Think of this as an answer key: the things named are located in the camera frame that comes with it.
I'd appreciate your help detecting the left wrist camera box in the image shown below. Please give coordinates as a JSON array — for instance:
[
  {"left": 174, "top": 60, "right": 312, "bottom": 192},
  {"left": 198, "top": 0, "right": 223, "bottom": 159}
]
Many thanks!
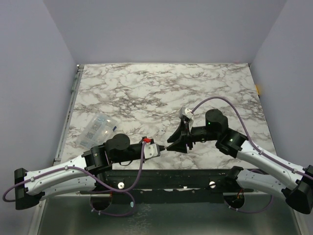
[{"left": 144, "top": 143, "right": 160, "bottom": 159}]

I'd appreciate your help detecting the purple cable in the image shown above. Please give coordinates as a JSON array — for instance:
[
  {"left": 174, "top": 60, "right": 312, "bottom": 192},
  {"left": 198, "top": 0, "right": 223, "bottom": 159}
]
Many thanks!
[
  {"left": 192, "top": 96, "right": 304, "bottom": 213},
  {"left": 2, "top": 141, "right": 147, "bottom": 217}
]

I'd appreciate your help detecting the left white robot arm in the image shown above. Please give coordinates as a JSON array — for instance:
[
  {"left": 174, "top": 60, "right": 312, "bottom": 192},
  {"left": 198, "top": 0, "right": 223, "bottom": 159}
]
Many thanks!
[{"left": 14, "top": 134, "right": 164, "bottom": 210}]

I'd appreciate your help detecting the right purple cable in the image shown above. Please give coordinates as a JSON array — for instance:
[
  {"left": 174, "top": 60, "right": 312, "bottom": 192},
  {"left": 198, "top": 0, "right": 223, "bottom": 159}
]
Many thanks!
[{"left": 192, "top": 96, "right": 304, "bottom": 213}]

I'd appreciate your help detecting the left side metal rail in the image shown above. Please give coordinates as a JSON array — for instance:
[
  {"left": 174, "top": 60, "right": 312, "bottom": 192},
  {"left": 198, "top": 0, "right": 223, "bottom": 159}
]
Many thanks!
[{"left": 71, "top": 65, "right": 85, "bottom": 93}]

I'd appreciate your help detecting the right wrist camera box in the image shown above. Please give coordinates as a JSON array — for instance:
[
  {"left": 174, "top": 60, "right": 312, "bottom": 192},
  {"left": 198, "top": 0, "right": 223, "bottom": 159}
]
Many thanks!
[{"left": 179, "top": 107, "right": 194, "bottom": 121}]

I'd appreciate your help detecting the clear plastic parts box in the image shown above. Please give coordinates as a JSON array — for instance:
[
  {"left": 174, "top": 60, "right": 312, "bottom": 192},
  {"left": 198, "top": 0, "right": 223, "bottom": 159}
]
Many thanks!
[{"left": 76, "top": 113, "right": 117, "bottom": 149}]

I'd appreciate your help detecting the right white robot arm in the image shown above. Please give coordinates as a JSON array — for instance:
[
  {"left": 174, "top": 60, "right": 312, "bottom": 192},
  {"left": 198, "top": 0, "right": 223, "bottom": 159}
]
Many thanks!
[{"left": 167, "top": 108, "right": 313, "bottom": 214}]

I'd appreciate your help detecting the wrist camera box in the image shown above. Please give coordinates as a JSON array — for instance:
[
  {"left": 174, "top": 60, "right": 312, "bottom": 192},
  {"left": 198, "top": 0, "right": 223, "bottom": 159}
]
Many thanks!
[
  {"left": 179, "top": 107, "right": 194, "bottom": 121},
  {"left": 144, "top": 143, "right": 160, "bottom": 159}
]

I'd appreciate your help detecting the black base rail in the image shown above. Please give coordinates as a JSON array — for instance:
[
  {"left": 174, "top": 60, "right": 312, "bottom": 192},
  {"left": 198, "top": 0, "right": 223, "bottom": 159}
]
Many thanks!
[{"left": 90, "top": 166, "right": 243, "bottom": 208}]

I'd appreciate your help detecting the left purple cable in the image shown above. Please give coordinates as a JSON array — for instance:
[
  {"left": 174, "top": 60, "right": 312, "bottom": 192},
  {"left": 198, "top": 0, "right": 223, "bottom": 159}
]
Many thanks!
[{"left": 2, "top": 141, "right": 147, "bottom": 217}]

